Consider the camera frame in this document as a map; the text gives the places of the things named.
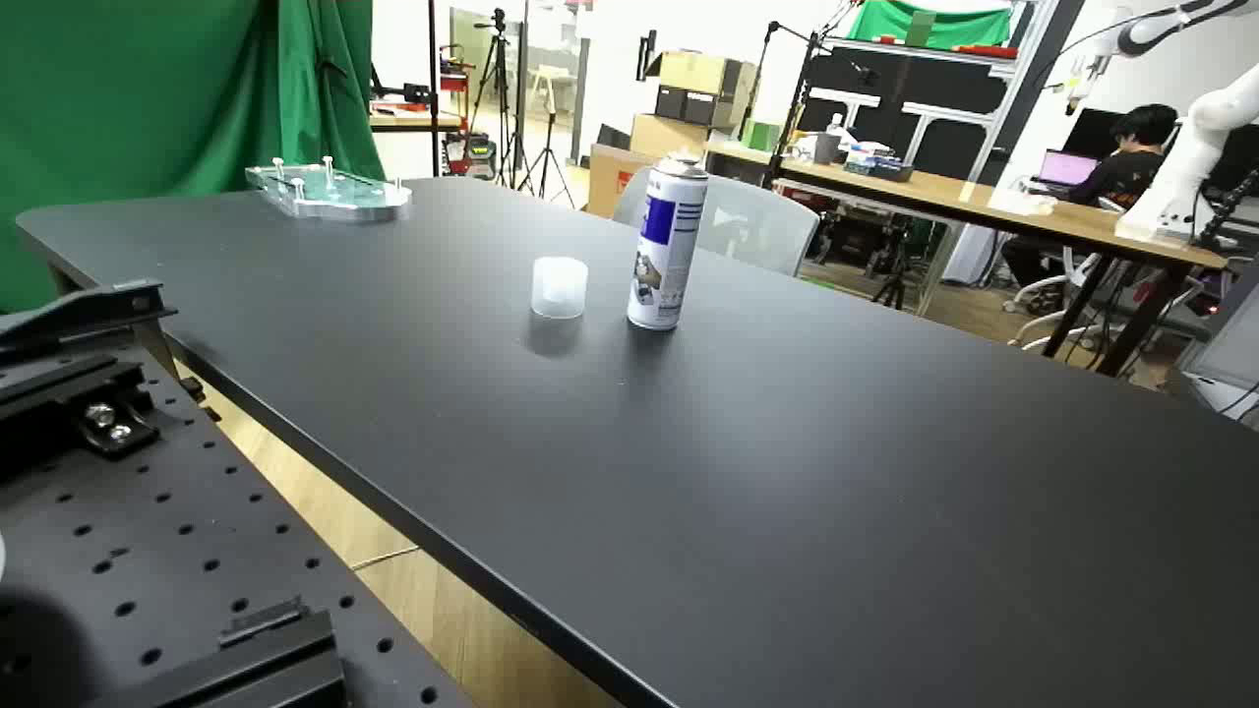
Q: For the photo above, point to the clear acrylic tray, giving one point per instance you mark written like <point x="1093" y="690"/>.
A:
<point x="318" y="196"/>

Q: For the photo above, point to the seated person in black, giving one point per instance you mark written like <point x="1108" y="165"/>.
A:
<point x="1141" y="151"/>

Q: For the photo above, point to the green cloth on shelf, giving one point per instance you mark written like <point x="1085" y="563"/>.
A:
<point x="919" y="25"/>

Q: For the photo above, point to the clear plastic cup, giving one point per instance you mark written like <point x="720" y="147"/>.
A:
<point x="560" y="289"/>

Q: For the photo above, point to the black shelf unit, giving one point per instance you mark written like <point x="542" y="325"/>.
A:
<point x="919" y="100"/>

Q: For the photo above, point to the laptop with purple screen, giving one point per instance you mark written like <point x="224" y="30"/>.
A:
<point x="1062" y="171"/>

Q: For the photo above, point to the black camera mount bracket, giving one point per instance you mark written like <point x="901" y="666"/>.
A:
<point x="73" y="328"/>

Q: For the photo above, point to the white blue spray can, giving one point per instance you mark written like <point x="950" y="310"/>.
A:
<point x="663" y="269"/>

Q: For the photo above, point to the long wooden desk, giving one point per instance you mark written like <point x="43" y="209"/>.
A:
<point x="967" y="197"/>

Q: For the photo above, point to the green backdrop curtain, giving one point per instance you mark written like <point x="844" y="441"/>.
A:
<point x="141" y="105"/>

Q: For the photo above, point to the black camera tripod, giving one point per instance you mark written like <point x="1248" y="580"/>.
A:
<point x="493" y="81"/>

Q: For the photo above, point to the silver light tripod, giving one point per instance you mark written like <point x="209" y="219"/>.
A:
<point x="548" y="161"/>

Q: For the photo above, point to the brown cardboard box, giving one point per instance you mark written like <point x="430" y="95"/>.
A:
<point x="616" y="180"/>

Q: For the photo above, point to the black perforated breadboard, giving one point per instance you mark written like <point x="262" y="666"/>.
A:
<point x="182" y="523"/>

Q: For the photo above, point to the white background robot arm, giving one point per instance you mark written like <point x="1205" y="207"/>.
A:
<point x="1186" y="161"/>

